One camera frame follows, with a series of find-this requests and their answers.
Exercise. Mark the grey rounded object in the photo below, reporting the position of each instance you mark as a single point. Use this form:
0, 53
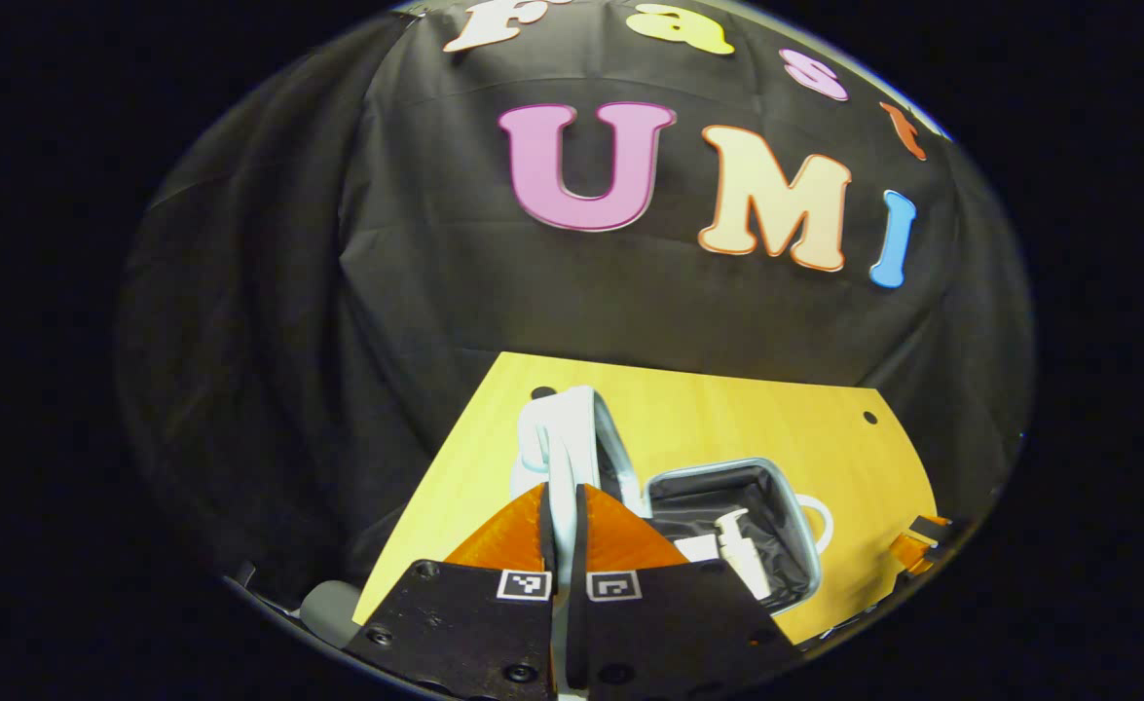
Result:
330, 613

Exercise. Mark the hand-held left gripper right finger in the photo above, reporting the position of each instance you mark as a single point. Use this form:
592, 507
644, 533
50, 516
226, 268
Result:
669, 633

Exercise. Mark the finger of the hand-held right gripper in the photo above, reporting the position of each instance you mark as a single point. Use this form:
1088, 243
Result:
922, 545

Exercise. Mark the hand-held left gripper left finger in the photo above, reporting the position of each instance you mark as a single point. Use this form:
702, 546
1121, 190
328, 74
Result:
455, 628

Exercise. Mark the light blue suitcase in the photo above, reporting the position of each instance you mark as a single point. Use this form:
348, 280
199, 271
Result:
560, 438

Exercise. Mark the white pump bottle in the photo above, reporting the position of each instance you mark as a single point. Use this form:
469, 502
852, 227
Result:
742, 563

